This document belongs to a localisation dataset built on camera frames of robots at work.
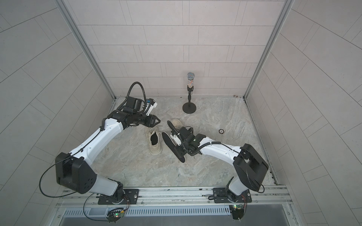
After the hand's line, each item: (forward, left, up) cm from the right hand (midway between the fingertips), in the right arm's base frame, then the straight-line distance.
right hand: (177, 150), depth 83 cm
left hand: (+14, +9, +14) cm, 22 cm away
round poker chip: (+14, -30, -5) cm, 34 cm away
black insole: (+1, +2, +3) cm, 4 cm away
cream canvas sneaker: (+9, +14, +3) cm, 17 cm away
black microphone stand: (+35, -10, -2) cm, 37 cm away
